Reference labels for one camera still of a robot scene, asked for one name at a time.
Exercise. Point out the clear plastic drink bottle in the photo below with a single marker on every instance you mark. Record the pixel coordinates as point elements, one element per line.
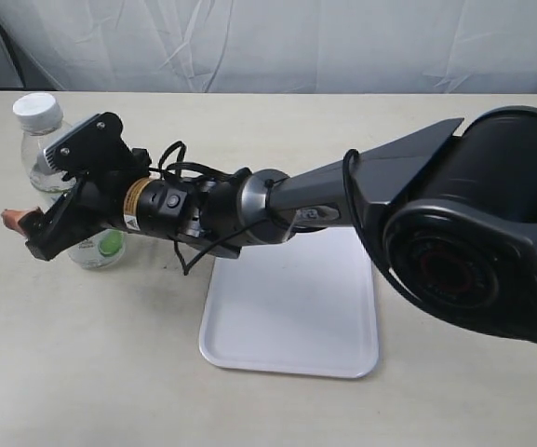
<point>42,121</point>

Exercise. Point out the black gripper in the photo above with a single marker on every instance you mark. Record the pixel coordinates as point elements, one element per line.
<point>103,168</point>

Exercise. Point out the white rectangular plastic tray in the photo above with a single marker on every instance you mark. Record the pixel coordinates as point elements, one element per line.
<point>306,307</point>

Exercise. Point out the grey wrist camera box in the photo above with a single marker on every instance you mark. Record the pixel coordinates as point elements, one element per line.
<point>45,158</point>

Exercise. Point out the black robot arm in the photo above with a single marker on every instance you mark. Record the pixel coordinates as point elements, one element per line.
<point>447,214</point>

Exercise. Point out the white backdrop cloth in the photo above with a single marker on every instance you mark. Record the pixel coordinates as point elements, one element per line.
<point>279,46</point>

